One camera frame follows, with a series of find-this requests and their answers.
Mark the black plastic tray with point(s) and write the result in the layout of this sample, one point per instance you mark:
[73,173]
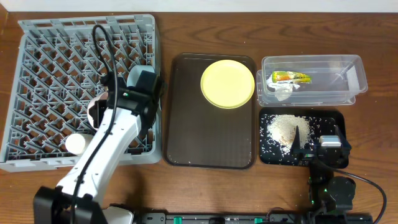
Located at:
[336,115]

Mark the dark brown serving tray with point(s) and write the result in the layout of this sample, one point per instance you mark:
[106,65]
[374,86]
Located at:
[199,134]

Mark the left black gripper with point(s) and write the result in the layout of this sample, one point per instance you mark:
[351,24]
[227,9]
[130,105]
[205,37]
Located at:
[154,90]

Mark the light blue bowl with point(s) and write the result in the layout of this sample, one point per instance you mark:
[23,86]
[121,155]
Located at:
[135,73]

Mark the pink round bowl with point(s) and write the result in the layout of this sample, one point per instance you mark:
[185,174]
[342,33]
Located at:
[102,96]

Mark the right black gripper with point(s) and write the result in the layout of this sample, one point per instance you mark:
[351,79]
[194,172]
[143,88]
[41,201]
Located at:
[310,156]

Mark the white paper napkin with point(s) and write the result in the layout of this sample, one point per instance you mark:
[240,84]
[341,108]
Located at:
[282,91]

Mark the grey plastic dish rack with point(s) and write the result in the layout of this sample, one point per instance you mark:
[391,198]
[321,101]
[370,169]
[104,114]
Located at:
[58,70]

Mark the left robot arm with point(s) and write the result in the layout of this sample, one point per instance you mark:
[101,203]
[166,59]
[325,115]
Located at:
[78,196]

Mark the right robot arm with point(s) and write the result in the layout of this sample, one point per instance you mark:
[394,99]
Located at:
[331,195]

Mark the green orange snack wrapper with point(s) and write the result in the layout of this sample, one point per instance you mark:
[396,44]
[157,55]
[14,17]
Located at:
[290,77]

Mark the yellow round plate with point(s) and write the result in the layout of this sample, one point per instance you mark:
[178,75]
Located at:
[227,84]

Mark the white plastic cup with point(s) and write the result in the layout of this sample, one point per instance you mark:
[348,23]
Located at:
[77,143]

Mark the rice and food scraps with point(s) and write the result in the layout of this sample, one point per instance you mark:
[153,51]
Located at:
[277,132]

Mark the clear plastic waste bin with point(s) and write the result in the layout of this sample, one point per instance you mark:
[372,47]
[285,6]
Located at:
[336,80]

